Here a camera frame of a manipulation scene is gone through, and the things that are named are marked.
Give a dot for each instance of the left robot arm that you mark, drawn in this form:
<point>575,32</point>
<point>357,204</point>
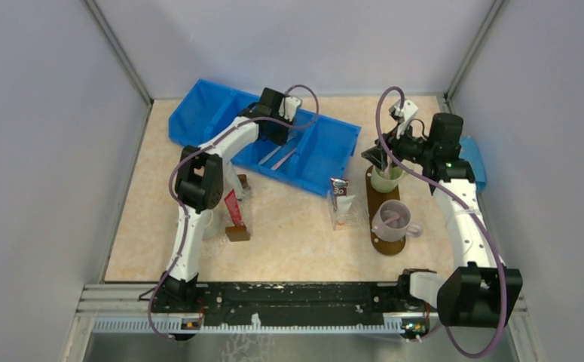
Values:
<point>198,183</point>

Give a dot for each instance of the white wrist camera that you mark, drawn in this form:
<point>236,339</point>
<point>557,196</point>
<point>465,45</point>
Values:
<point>288,107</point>
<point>404,111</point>

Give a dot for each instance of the green ceramic mug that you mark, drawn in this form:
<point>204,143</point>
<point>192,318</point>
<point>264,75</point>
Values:
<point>382,185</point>

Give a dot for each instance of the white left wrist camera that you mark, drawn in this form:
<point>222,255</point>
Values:
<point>288,107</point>

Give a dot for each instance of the blue crumpled cloth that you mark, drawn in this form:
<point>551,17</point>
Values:
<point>470,152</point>

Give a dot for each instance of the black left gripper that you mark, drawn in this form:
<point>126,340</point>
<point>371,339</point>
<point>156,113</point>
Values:
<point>280,139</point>

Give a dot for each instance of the grey ceramic mug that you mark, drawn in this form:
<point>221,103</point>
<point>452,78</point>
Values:
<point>392,222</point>

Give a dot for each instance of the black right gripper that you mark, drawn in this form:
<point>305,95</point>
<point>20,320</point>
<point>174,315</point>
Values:
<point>376,154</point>

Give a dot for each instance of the white tube black cap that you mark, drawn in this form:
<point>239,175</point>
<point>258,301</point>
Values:
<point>234,181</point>

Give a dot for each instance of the light pink toothbrush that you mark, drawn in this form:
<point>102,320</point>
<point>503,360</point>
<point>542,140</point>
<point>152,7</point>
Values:
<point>393,218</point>

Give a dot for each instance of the blue divided storage bin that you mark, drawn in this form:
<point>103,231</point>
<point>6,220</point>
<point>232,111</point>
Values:
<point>322,151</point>

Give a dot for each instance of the clear holder with wooden ends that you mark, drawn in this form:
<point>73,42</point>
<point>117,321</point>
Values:
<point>237,231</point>

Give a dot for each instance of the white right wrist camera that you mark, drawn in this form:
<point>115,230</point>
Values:
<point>404,111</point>

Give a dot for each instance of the clear textured acrylic tray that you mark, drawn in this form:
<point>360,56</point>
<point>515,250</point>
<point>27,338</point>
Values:
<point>358,213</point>

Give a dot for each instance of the white tube orange cap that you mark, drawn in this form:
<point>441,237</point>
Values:
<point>342,206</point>

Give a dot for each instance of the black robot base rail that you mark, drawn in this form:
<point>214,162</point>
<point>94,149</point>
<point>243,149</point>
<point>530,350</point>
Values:
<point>285,304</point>

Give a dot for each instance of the brown oval wooden tray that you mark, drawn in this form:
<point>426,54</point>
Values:
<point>374,200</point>

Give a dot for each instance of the cream speckled ceramic mug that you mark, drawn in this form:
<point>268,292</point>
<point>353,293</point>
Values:
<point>213,225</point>

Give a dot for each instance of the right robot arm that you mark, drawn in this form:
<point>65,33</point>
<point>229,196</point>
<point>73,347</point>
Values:
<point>482,291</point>

